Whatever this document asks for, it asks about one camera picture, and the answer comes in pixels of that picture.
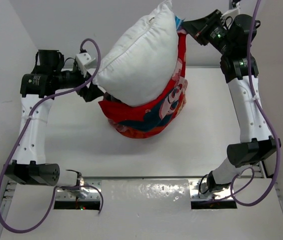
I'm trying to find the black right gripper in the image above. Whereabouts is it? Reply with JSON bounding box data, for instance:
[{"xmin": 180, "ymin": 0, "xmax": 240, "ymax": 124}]
[{"xmin": 182, "ymin": 9, "xmax": 234, "ymax": 55}]

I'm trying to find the white pillow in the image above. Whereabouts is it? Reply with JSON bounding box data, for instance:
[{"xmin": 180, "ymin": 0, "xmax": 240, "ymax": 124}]
[{"xmin": 93, "ymin": 0, "xmax": 179, "ymax": 107}]

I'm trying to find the red cartoon print pillowcase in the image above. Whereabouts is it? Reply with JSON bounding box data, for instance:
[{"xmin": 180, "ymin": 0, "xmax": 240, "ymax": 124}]
[{"xmin": 98, "ymin": 16, "xmax": 188, "ymax": 139}]

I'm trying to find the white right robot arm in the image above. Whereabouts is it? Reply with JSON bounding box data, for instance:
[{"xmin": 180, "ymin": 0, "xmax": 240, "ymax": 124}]
[{"xmin": 181, "ymin": 10, "xmax": 276, "ymax": 193}]

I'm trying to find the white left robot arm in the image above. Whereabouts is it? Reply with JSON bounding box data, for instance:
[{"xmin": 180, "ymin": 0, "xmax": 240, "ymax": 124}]
[{"xmin": 4, "ymin": 49, "xmax": 103, "ymax": 187}]

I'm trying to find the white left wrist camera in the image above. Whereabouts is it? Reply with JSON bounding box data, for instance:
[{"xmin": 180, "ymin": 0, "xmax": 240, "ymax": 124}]
[{"xmin": 75, "ymin": 52, "xmax": 96, "ymax": 78}]

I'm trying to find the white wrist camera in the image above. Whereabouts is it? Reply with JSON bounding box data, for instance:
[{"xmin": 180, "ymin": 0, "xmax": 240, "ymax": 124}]
[
  {"xmin": 221, "ymin": 0, "xmax": 241, "ymax": 20},
  {"xmin": 75, "ymin": 52, "xmax": 96, "ymax": 78}
]

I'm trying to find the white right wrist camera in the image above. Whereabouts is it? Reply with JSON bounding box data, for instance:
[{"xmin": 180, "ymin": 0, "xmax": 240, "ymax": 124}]
[{"xmin": 221, "ymin": 0, "xmax": 241, "ymax": 20}]

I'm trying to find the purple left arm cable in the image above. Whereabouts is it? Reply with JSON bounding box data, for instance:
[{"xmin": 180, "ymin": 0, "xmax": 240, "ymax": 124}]
[{"xmin": 0, "ymin": 37, "xmax": 105, "ymax": 235}]

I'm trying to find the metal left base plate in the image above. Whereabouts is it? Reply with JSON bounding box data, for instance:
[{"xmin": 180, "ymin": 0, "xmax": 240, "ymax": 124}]
[{"xmin": 55, "ymin": 177, "xmax": 102, "ymax": 202}]

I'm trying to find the metal base plate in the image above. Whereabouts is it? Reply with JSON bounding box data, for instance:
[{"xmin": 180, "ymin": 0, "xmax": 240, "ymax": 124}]
[
  {"xmin": 188, "ymin": 177, "xmax": 233, "ymax": 202},
  {"xmin": 55, "ymin": 177, "xmax": 102, "ymax": 202}
]

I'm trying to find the aluminium frame rail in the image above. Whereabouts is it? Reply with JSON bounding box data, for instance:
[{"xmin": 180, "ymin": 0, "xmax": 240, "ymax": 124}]
[{"xmin": 0, "ymin": 180, "xmax": 17, "ymax": 238}]

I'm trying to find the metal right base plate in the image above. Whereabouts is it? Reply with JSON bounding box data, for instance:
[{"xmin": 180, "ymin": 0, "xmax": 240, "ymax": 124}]
[{"xmin": 188, "ymin": 177, "xmax": 233, "ymax": 202}]

